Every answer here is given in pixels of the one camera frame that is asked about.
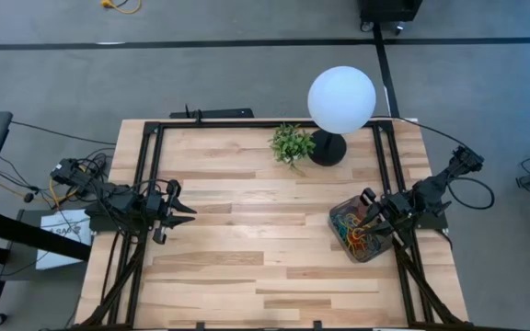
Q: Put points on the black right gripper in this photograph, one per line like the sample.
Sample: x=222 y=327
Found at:
x=396 y=209

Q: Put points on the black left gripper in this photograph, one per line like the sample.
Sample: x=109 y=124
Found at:
x=159 y=213

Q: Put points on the teal rubber band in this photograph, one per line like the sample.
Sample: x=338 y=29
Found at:
x=375 y=243

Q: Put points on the green rubber band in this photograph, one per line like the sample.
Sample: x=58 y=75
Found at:
x=352 y=216

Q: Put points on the red rubber band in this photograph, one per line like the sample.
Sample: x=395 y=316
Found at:
x=353 y=239

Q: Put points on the clear plastic bin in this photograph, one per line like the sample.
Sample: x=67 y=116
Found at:
x=338 y=204

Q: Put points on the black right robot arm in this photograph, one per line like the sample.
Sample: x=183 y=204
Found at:
x=430 y=190

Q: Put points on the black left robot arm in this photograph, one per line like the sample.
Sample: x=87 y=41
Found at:
x=118 y=202

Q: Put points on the black box with antenna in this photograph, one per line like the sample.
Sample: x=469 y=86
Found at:
x=219 y=113

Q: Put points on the white printed cardboard box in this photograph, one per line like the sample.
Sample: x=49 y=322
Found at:
x=62 y=227

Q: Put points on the small potted green plant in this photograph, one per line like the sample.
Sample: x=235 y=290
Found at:
x=290 y=144

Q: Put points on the white globe table lamp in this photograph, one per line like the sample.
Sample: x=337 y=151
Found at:
x=341 y=99

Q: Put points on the black wheeled cart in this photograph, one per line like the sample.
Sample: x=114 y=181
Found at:
x=389 y=9

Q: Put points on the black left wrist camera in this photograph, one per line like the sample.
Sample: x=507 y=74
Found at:
x=173 y=188

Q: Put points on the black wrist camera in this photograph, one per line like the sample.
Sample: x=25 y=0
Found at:
x=368 y=195
x=173 y=188

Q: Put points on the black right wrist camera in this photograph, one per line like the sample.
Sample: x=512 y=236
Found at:
x=368 y=195

